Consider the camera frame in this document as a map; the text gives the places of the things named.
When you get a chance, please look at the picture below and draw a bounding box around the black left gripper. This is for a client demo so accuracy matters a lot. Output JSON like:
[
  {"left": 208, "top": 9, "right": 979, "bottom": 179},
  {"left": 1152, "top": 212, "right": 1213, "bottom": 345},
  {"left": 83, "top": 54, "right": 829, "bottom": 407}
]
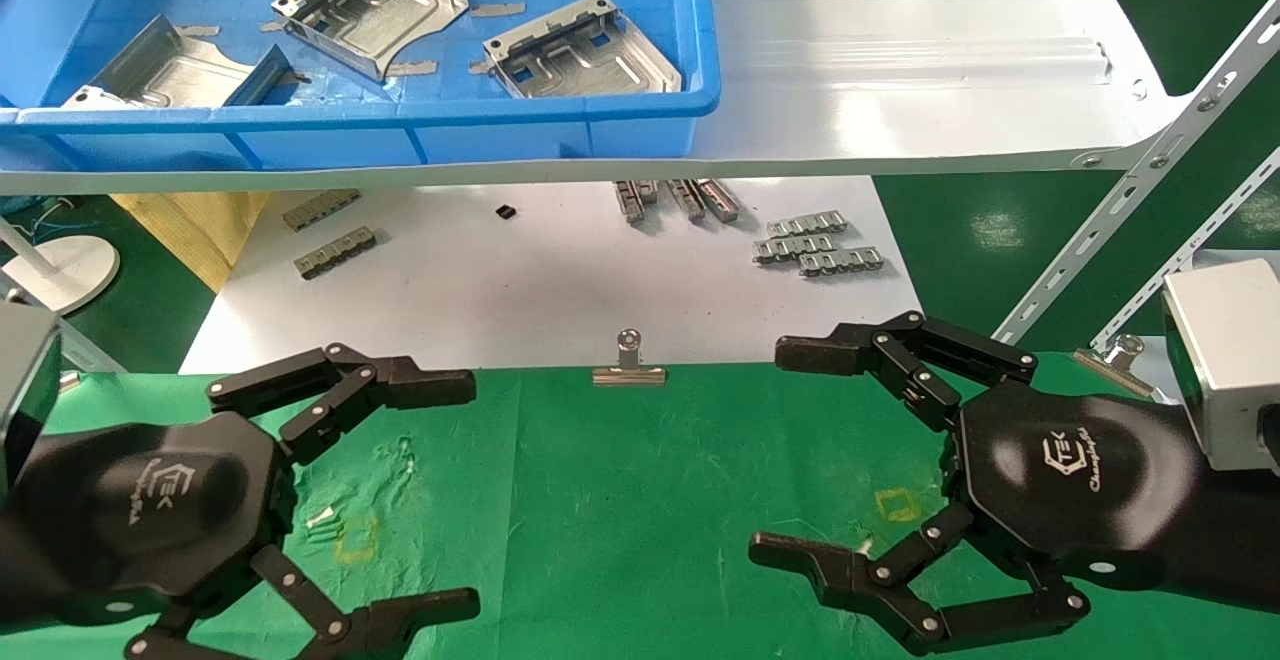
[{"left": 28, "top": 343, "right": 481, "bottom": 660}]

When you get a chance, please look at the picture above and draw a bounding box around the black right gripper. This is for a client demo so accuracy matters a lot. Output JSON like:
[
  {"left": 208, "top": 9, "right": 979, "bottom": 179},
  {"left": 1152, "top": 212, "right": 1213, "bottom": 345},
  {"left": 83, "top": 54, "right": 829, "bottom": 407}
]
[{"left": 750, "top": 311, "right": 1201, "bottom": 656}]

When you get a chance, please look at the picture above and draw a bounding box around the machined metal bracket part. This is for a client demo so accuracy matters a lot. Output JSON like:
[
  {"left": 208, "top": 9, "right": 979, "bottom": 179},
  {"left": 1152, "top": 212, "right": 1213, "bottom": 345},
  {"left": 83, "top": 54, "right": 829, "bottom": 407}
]
[
  {"left": 62, "top": 14, "right": 301, "bottom": 109},
  {"left": 483, "top": 0, "right": 683, "bottom": 99},
  {"left": 272, "top": 0, "right": 469, "bottom": 82}
]

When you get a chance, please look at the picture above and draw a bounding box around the silver metal link strip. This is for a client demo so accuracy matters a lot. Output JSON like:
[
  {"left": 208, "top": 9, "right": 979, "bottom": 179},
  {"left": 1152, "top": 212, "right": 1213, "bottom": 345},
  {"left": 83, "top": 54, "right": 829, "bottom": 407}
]
[
  {"left": 797, "top": 246, "right": 885, "bottom": 278},
  {"left": 752, "top": 233, "right": 836, "bottom": 265},
  {"left": 767, "top": 210, "right": 849, "bottom": 237}
]

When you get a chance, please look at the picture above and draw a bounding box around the grey metal link strip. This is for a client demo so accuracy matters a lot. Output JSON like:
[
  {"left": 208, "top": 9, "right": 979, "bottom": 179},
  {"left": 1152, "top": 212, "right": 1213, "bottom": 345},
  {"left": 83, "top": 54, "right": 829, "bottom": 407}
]
[
  {"left": 293, "top": 226, "right": 377, "bottom": 280},
  {"left": 282, "top": 189, "right": 361, "bottom": 232}
]

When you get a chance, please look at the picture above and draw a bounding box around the green cloth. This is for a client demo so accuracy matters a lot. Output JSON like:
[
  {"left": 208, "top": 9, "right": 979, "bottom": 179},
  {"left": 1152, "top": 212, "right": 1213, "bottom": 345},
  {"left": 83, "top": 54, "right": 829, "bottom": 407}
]
[{"left": 0, "top": 350, "right": 1280, "bottom": 660}]

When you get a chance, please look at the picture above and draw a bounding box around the white slotted angle bar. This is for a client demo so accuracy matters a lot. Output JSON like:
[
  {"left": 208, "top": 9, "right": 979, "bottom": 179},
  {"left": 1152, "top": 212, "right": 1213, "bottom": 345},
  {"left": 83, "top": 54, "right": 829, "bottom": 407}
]
[
  {"left": 993, "top": 15, "right": 1280, "bottom": 346},
  {"left": 1090, "top": 147, "right": 1280, "bottom": 351},
  {"left": 55, "top": 325, "right": 126, "bottom": 373}
]

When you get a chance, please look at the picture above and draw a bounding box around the yellow woven bag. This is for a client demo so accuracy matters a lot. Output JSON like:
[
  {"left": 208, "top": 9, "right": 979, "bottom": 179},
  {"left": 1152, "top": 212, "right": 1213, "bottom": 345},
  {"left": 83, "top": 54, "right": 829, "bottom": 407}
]
[{"left": 110, "top": 190, "right": 271, "bottom": 293}]

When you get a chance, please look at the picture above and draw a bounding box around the white metal shelf board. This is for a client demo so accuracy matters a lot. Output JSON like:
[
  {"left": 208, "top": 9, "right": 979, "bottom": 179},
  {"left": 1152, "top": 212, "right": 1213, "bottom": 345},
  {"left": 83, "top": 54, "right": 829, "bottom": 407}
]
[{"left": 0, "top": 0, "right": 1191, "bottom": 196}]

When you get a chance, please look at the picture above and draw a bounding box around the white round stand base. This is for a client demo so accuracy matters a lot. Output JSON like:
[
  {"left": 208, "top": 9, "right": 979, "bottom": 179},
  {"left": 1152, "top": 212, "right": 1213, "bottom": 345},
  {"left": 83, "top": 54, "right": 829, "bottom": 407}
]
[{"left": 0, "top": 220, "right": 121, "bottom": 316}]

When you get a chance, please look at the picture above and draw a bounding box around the blue plastic tray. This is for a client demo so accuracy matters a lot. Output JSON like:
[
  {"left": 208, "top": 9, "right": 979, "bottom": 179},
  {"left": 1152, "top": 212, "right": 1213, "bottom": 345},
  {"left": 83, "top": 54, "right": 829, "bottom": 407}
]
[{"left": 0, "top": 0, "right": 721, "bottom": 173}]

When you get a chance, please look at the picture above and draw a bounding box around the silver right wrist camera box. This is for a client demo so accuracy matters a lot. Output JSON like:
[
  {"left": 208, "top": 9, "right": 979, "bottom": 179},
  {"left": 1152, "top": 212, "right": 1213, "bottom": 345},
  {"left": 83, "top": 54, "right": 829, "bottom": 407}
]
[{"left": 1162, "top": 260, "right": 1280, "bottom": 471}]

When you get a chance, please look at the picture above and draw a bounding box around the thin blue cable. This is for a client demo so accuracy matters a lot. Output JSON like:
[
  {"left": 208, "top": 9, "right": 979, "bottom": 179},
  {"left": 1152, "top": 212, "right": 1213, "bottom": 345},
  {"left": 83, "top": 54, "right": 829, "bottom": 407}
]
[{"left": 0, "top": 195, "right": 76, "bottom": 241}]

